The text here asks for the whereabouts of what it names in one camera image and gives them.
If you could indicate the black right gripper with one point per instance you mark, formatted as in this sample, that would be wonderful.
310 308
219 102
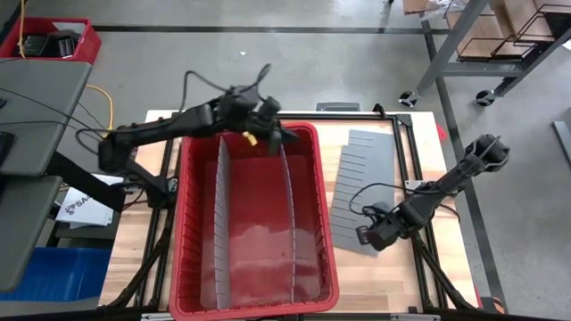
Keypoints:
381 229

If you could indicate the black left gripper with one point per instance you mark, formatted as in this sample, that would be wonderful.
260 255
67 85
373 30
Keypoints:
267 118

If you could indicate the large red plastic bin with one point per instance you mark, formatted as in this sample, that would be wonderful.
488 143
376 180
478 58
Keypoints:
259 200

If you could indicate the long grey slotted divider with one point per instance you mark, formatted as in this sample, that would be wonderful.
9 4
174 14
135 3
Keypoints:
291 214
221 223

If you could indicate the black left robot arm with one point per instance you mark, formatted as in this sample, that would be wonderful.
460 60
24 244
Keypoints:
178 125

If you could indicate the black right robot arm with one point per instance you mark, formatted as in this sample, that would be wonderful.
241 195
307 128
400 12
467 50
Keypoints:
446 183

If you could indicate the red clamp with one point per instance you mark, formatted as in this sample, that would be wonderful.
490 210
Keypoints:
441 133

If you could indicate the black caster wheel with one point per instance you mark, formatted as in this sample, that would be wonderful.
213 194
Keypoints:
485 98
408 99

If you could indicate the brown cardboard piece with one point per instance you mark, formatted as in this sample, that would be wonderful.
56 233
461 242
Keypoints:
415 5

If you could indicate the grey metal cart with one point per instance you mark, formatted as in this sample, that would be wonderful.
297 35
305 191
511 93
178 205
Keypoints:
456 40

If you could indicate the grey metal bar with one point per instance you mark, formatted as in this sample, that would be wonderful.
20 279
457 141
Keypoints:
563 140

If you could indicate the white printed paper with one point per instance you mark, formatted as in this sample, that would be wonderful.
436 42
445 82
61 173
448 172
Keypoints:
89 214

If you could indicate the small red crate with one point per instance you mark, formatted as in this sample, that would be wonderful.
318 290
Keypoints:
91 44

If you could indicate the brown cardboard box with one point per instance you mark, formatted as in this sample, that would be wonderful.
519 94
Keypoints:
526 18
479 33

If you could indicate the white paper sheet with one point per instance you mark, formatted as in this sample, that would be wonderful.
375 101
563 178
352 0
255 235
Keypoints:
71 27

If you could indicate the grey desk top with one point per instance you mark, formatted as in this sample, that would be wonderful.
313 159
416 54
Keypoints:
44 89
22 232

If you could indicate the black device box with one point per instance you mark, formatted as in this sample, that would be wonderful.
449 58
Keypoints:
49 44

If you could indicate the blue plastic bin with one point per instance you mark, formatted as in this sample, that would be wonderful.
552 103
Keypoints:
58 272

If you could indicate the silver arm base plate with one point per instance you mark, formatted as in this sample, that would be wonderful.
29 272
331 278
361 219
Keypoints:
412 185

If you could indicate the grey table-level camera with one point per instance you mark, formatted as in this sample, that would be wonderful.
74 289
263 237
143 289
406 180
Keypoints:
337 107

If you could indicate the silver metal bracket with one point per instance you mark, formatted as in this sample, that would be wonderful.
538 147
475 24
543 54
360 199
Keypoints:
158 317
415 318

